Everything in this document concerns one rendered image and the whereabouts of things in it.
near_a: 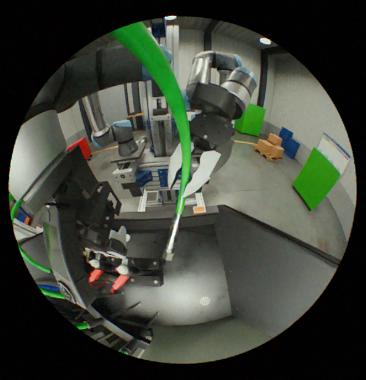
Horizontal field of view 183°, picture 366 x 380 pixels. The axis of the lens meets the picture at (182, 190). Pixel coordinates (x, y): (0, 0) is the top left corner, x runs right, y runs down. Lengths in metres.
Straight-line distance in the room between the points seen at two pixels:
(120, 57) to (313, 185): 3.35
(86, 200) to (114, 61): 0.18
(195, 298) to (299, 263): 0.42
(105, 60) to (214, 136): 0.20
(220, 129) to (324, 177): 3.12
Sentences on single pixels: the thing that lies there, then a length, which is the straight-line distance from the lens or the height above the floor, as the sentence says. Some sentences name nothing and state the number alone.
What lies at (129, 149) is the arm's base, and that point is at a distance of 0.76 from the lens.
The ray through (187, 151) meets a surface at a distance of 0.15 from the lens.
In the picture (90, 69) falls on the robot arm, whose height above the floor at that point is 1.42.
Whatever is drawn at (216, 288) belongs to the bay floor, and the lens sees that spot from 0.55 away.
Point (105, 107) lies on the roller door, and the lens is 7.17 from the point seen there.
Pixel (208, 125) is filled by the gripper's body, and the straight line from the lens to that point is 0.19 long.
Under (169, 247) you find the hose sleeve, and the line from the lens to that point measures 0.21.
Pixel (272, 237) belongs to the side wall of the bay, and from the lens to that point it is 0.26.
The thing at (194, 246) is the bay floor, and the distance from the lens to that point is 0.53.
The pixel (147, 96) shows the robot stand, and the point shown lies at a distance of 0.84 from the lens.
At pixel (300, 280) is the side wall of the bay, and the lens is 0.25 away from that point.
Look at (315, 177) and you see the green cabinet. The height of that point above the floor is 0.74.
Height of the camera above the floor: 1.35
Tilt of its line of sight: 47 degrees down
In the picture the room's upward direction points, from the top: straight up
